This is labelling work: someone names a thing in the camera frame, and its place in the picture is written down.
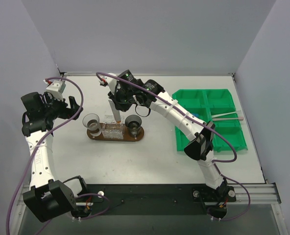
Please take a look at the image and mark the clear acrylic organizer box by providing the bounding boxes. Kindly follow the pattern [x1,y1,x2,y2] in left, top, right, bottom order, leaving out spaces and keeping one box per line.
[102,115,125,140]

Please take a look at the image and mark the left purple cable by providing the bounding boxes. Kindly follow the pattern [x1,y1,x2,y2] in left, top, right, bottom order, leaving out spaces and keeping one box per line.
[4,77,111,235]

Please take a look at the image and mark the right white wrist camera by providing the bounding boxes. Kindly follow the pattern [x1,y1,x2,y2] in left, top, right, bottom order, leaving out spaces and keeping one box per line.
[99,75,118,95]

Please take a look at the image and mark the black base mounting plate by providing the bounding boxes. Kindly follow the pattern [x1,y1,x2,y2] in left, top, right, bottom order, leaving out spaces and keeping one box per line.
[76,184,236,215]

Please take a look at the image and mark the clear plastic cup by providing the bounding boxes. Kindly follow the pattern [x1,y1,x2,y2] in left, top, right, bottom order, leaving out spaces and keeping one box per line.
[82,113,102,137]

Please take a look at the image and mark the green plastic divided bin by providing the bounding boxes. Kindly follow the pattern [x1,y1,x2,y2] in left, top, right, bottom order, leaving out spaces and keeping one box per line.
[171,88,249,154]

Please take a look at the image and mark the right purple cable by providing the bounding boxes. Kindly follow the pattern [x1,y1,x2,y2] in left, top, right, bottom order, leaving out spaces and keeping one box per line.
[96,71,252,222]

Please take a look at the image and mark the brown oval wooden tray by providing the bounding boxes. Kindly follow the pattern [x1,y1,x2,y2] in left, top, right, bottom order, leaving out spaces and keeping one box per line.
[87,123,144,142]

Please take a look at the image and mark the purple cable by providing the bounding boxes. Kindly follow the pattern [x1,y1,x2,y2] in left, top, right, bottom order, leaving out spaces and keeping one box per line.
[96,71,252,222]
[4,77,111,235]

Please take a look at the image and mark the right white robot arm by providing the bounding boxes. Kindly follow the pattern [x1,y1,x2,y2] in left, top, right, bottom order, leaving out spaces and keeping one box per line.
[100,70,227,196]

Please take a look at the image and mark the black cylindrical cup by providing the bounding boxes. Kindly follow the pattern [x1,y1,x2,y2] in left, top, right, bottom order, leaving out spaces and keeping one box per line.
[125,115,142,137]

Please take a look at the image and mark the pink toothbrush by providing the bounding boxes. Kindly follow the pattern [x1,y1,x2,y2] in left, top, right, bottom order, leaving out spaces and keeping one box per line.
[213,117,244,121]

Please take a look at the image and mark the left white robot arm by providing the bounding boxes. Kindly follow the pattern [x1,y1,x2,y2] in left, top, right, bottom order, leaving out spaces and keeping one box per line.
[21,92,89,222]

